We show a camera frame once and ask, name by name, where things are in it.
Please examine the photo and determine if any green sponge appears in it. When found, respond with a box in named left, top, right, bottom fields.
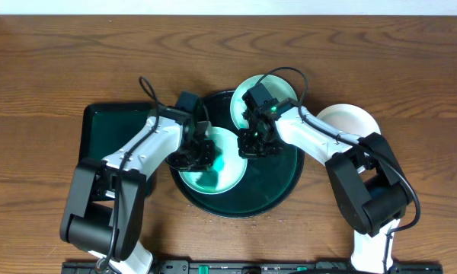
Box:
left=209, top=151, right=225, bottom=179

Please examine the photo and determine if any light green front plate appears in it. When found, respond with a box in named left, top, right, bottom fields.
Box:
left=179, top=127, right=248, bottom=195

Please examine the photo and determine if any light green plate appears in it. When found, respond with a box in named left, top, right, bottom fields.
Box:
left=179, top=127, right=248, bottom=195
left=230, top=75, right=297, bottom=129

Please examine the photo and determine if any light green back plate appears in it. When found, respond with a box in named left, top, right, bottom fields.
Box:
left=230, top=75, right=297, bottom=129

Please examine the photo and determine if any white plate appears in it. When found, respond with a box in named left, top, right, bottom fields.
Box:
left=317, top=104, right=381, bottom=137

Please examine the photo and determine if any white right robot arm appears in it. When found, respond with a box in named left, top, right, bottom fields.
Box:
left=232, top=97, right=419, bottom=273

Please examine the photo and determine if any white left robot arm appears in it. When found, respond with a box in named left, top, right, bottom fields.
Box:
left=59, top=107, right=215, bottom=273

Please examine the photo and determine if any round dark green tray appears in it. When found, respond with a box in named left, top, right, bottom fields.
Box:
left=171, top=91, right=304, bottom=218

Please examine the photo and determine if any rectangular dark green tray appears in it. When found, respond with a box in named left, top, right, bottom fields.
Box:
left=78, top=102, right=157, bottom=201

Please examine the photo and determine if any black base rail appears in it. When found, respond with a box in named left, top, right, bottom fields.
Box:
left=61, top=260, right=444, bottom=274

